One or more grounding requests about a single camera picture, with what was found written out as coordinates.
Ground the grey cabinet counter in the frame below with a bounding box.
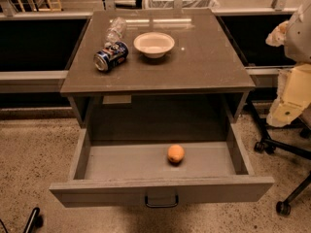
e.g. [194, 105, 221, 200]
[61, 9, 255, 125]

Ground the clear plastic bottle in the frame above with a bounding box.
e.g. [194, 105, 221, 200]
[104, 17, 127, 46]

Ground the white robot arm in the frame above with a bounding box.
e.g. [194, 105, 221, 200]
[265, 0, 311, 127]

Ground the wire mesh bin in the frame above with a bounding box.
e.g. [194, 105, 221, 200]
[142, 0, 219, 10]

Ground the black leg bottom left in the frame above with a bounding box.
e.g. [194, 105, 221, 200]
[23, 207, 44, 233]

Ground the white paper bowl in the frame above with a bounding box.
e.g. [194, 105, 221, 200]
[133, 32, 175, 58]

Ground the blue soda can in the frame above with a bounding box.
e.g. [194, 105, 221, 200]
[93, 42, 128, 72]

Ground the grey open drawer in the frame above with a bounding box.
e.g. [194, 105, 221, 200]
[50, 125, 274, 209]

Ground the orange fruit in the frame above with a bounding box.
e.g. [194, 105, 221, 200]
[167, 145, 185, 163]

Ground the black wheeled chair base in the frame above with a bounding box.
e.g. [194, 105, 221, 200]
[246, 98, 311, 216]

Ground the black drawer handle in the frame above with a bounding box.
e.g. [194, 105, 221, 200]
[144, 194, 180, 209]

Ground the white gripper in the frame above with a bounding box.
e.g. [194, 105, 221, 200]
[266, 64, 311, 127]

